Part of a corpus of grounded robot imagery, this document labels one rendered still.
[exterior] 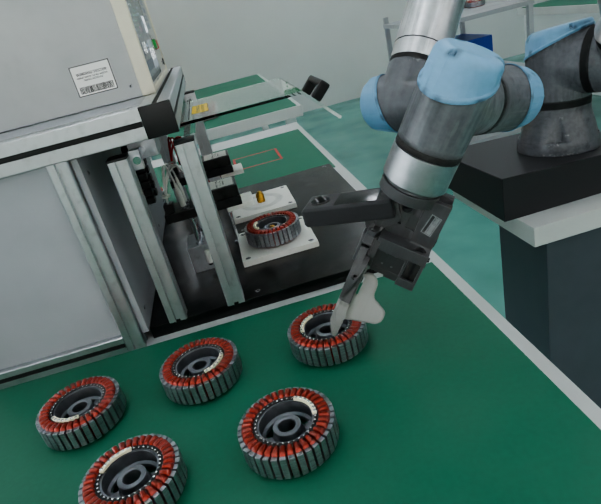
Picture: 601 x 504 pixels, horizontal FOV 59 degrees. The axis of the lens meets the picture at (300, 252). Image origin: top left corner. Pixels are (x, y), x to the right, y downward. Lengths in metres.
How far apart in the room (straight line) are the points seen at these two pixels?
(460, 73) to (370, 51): 6.09
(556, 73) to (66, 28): 0.83
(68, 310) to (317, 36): 5.76
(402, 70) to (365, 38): 5.88
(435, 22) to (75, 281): 0.64
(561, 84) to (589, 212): 0.24
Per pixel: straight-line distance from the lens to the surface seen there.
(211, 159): 1.23
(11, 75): 0.95
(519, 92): 0.64
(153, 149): 0.90
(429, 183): 0.58
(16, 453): 0.84
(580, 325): 1.30
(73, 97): 0.93
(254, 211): 1.25
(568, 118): 1.13
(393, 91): 0.71
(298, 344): 0.73
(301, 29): 6.42
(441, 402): 0.65
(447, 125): 0.56
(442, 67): 0.55
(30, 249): 0.88
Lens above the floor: 1.20
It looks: 25 degrees down
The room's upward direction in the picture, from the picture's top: 14 degrees counter-clockwise
